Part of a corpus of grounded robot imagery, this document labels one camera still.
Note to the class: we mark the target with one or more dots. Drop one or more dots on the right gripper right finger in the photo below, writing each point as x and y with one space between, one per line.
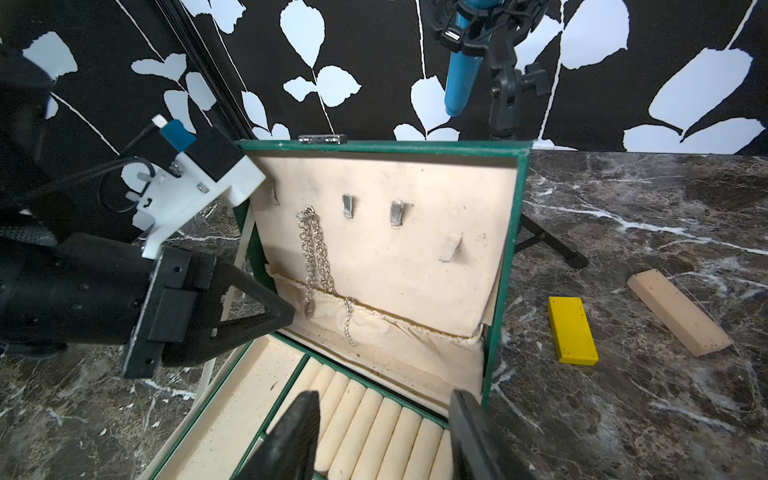
478 448

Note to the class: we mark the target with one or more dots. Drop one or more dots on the green jewelry box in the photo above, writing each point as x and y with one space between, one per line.
396 257

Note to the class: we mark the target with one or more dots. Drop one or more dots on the blue microphone on tripod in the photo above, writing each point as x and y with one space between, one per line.
487 32

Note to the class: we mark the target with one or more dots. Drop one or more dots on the yellow block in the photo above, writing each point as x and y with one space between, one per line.
573 340

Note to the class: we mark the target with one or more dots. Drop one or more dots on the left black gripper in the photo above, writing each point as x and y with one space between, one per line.
197 308

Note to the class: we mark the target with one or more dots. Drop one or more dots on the wooden block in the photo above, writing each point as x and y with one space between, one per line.
695 330

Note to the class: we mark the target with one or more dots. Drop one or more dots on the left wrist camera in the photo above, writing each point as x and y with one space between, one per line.
207 167

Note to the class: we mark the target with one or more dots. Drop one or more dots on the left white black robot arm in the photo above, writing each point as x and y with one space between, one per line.
58 287

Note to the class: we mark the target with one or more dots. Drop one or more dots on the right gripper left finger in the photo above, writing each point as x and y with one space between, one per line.
289 452

